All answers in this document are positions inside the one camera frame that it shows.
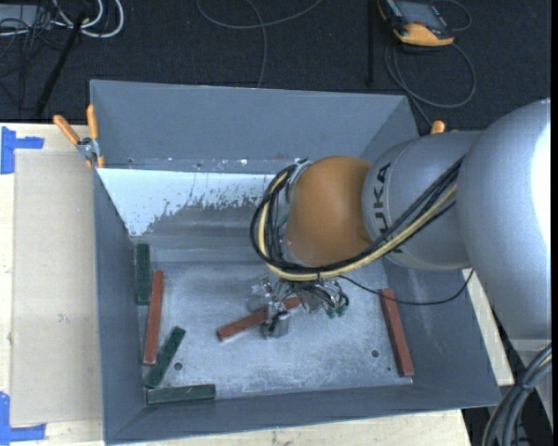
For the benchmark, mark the dark green flat block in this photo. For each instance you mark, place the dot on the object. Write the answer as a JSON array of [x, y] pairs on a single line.
[[166, 356], [142, 274], [181, 393]]

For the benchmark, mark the red-brown block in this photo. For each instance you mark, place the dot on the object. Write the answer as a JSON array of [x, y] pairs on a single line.
[[154, 318], [242, 325], [396, 332]]

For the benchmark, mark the pale flat board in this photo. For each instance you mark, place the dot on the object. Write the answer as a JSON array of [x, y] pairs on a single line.
[[56, 295]]

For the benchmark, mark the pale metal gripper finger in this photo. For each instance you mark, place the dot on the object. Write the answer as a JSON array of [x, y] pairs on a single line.
[[258, 296], [277, 326]]

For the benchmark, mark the grey metal bin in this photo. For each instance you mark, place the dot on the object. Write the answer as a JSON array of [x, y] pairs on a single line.
[[269, 370]]

